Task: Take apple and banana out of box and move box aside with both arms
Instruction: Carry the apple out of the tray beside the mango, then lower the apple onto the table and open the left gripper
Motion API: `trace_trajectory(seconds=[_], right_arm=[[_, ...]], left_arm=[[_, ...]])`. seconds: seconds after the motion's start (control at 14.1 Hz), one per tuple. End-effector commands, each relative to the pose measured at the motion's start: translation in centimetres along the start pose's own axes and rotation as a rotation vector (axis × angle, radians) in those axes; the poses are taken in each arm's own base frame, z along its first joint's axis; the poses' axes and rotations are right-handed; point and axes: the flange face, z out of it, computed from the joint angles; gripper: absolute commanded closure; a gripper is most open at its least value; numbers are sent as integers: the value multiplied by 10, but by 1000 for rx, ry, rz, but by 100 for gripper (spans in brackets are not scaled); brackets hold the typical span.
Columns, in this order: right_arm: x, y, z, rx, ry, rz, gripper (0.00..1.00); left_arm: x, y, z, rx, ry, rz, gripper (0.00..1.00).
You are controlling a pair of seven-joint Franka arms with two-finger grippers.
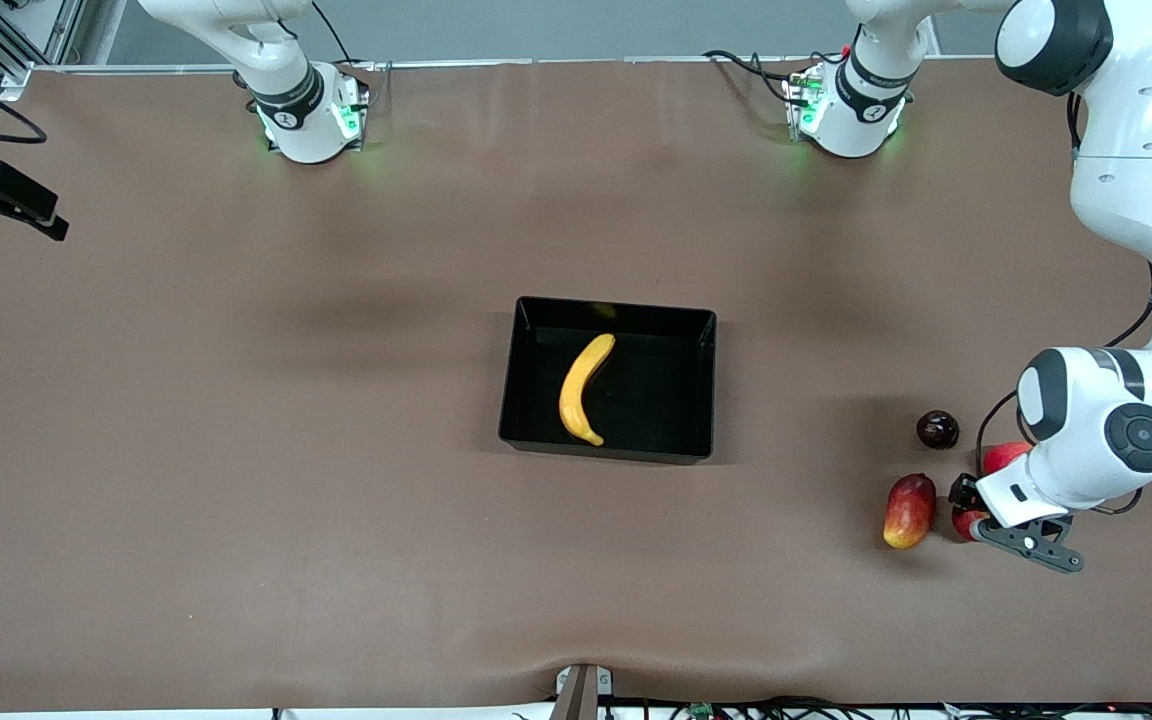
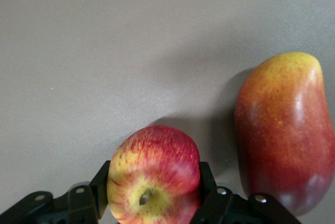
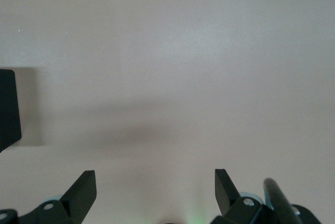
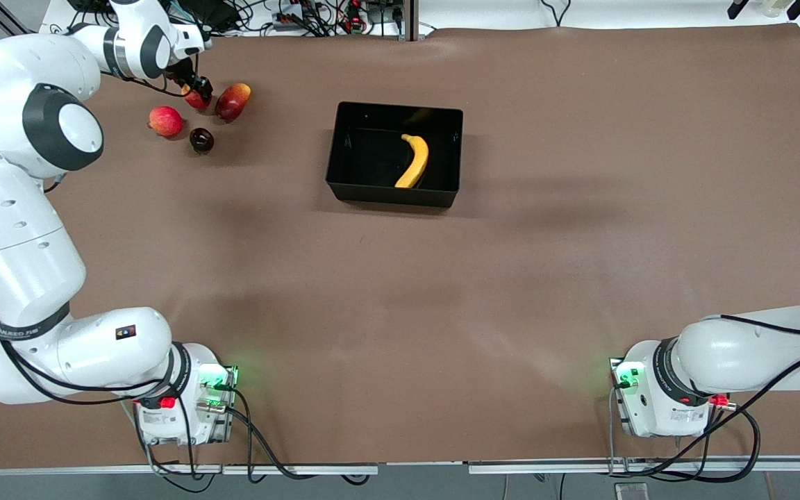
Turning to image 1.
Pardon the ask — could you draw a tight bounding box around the yellow banana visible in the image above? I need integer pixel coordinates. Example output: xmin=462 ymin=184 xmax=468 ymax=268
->
xmin=558 ymin=333 xmax=617 ymax=448

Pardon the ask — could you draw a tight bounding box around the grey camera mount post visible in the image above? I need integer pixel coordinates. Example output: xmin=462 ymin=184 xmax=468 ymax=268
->
xmin=551 ymin=663 xmax=615 ymax=720

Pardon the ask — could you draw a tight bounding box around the black base cable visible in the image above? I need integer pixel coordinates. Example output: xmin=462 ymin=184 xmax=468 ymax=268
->
xmin=310 ymin=0 xmax=379 ymax=111
xmin=703 ymin=48 xmax=809 ymax=107

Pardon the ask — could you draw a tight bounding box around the black left base cable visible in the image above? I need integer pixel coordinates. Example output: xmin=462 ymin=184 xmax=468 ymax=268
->
xmin=703 ymin=48 xmax=809 ymax=107

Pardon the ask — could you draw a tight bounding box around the dark purple plum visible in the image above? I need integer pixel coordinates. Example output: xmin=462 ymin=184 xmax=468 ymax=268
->
xmin=915 ymin=410 xmax=961 ymax=451

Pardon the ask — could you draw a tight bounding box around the black plastic box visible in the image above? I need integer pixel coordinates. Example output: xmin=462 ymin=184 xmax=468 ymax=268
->
xmin=498 ymin=295 xmax=718 ymax=466

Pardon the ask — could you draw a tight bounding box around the red yellow mango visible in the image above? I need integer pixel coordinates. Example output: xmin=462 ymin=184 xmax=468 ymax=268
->
xmin=882 ymin=473 xmax=938 ymax=550

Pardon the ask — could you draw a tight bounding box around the black right base cable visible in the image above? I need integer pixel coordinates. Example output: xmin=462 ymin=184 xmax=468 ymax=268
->
xmin=310 ymin=0 xmax=379 ymax=111

